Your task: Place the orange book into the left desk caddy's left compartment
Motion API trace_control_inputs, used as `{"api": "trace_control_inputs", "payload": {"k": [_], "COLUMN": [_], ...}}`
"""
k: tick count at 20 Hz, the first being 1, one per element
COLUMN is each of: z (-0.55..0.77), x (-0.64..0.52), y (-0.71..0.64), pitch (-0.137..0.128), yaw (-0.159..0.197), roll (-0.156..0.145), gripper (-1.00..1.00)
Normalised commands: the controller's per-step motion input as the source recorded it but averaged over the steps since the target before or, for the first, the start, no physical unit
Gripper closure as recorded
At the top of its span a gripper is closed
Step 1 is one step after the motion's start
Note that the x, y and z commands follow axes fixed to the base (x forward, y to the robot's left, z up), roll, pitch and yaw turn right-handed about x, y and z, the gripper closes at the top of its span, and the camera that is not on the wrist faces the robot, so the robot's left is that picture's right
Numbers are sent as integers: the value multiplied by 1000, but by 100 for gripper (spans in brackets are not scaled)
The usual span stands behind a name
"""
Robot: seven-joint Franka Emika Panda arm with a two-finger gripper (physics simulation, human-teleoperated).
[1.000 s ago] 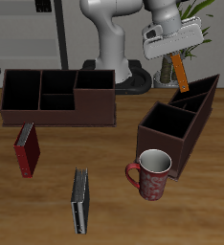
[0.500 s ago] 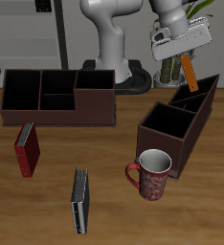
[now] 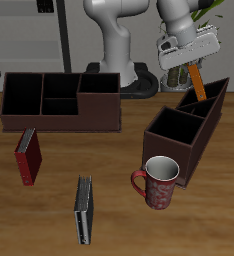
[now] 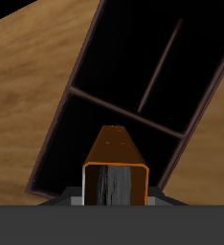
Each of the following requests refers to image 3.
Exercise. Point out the orange book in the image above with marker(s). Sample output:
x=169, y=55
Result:
x=197, y=85

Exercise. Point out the black book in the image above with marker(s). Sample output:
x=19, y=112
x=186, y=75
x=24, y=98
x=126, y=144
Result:
x=84, y=206

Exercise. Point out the red patterned mug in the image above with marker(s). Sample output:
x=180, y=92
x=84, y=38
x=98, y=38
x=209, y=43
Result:
x=160, y=193

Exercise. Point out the dark brown desk caddy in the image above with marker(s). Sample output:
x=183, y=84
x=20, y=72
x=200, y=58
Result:
x=167, y=150
x=99, y=111

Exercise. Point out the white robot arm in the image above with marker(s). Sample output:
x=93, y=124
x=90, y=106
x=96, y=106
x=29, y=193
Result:
x=117, y=50

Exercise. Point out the red book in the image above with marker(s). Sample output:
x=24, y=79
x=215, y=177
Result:
x=32, y=160

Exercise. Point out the green pot plant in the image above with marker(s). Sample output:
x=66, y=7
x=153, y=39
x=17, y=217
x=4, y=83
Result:
x=175, y=81

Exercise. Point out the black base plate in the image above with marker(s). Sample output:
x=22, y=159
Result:
x=145, y=87

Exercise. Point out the grey shelf unit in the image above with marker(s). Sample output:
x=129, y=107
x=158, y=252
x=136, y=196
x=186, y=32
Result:
x=25, y=33

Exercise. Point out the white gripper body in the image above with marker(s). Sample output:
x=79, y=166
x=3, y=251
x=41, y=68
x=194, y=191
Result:
x=192, y=50

